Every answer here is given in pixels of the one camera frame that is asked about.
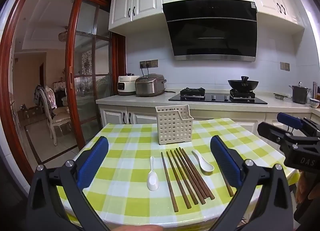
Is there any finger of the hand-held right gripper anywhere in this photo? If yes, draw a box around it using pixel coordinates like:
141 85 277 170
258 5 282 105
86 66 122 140
277 112 320 136
257 122 294 146

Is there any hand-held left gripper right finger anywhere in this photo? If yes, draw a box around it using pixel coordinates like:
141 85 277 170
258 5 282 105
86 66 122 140
209 135 294 231

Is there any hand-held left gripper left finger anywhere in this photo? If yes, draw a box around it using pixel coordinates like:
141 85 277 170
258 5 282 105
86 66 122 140
26 136 110 231

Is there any white ceramic spoon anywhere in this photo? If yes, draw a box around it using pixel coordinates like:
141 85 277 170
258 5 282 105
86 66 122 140
191 150 215 173
147 156 160 191

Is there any cream plastic utensil holder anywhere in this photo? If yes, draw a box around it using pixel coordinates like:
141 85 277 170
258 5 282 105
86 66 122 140
155 104 194 146

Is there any person's right hand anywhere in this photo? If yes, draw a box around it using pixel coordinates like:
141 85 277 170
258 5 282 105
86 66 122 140
296 171 320 204

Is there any person's left hand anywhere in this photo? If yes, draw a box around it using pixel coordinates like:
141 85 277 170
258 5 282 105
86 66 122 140
114 225 164 231

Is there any steel stockpot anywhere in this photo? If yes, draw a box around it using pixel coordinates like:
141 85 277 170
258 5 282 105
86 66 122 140
289 82 312 104

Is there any green white checked tablecloth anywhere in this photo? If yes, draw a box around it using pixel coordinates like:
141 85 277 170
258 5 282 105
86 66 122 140
56 118 300 229

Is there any black burner grate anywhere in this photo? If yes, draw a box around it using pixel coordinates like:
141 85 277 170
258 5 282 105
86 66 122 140
229 90 255 101
180 87 206 97

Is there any white ornate dining chair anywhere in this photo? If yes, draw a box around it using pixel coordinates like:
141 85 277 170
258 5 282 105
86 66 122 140
37 86 72 146

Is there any black wok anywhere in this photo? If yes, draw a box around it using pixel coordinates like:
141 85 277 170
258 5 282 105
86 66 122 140
227 76 259 92

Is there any black glass gas cooktop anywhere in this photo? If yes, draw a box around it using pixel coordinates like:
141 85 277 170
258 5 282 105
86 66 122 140
168 92 268 105

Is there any white kitchen counter cabinet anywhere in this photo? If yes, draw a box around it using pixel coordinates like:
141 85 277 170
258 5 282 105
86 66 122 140
96 88 320 146

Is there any white electric cooker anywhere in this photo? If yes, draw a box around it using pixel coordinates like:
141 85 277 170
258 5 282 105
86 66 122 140
117 73 140 96

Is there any dark jacket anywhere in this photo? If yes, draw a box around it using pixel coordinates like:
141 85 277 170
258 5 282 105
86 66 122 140
34 85 57 111

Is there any wood framed glass sliding door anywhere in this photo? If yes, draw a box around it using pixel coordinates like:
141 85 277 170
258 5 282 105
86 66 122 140
65 0 113 149

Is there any silver rice cooker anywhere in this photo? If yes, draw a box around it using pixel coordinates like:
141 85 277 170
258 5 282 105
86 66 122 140
135 73 167 97

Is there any black range hood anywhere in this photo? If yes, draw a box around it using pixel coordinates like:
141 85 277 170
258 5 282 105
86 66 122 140
162 0 258 62

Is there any ceiling chandelier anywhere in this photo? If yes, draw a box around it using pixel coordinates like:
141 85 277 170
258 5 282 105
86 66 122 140
58 27 69 41

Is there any wall outlet panel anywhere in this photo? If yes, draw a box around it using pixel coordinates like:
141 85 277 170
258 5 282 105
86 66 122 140
139 59 159 69

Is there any red wooden door frame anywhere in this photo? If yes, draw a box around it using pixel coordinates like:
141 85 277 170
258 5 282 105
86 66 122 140
0 0 127 179

